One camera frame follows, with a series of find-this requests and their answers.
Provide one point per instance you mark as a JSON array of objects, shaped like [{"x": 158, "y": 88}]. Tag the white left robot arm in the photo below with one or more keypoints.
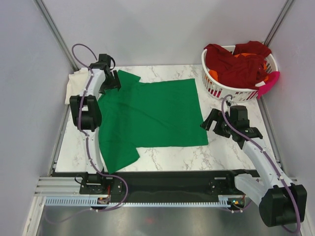
[{"x": 86, "y": 114}]

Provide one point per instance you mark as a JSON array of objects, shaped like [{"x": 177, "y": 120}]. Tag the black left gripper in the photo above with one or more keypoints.
[{"x": 114, "y": 84}]

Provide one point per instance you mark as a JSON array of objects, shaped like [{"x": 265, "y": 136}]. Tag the pink t shirt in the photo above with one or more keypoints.
[{"x": 273, "y": 77}]

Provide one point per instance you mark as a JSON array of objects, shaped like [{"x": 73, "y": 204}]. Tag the cream folded t shirt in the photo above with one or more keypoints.
[{"x": 76, "y": 83}]

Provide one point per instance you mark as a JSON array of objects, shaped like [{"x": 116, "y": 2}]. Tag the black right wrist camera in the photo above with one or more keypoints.
[{"x": 238, "y": 113}]

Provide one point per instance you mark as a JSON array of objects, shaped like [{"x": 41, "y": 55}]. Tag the aluminium corner post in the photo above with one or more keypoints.
[
  {"x": 56, "y": 33},
  {"x": 278, "y": 21}
]

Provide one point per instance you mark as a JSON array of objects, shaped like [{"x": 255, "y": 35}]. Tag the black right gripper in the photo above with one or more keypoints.
[{"x": 214, "y": 115}]

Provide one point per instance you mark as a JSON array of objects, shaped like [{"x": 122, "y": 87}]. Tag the green t shirt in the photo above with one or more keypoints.
[{"x": 148, "y": 115}]

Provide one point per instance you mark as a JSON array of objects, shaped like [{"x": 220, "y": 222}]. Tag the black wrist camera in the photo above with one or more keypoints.
[
  {"x": 238, "y": 113},
  {"x": 107, "y": 59}
]

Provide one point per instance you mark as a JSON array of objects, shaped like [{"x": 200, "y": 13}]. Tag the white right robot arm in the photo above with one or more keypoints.
[{"x": 279, "y": 200}]

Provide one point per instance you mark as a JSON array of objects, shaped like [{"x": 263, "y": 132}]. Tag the left aluminium corner post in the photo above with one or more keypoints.
[{"x": 56, "y": 33}]

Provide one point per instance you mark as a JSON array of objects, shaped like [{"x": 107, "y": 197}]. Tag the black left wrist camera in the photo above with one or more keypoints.
[{"x": 107, "y": 59}]

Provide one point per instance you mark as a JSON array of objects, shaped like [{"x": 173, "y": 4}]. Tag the white plastic laundry basket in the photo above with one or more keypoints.
[{"x": 219, "y": 91}]

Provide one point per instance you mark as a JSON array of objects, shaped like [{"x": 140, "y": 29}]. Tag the white slotted cable duct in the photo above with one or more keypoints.
[{"x": 94, "y": 201}]

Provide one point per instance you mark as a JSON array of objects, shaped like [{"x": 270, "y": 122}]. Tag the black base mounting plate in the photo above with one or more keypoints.
[{"x": 164, "y": 186}]

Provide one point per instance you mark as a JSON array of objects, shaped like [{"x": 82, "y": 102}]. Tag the right aluminium corner post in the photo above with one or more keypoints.
[{"x": 278, "y": 21}]

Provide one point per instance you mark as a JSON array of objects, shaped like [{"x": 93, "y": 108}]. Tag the dark red t shirt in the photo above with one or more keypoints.
[{"x": 215, "y": 52}]

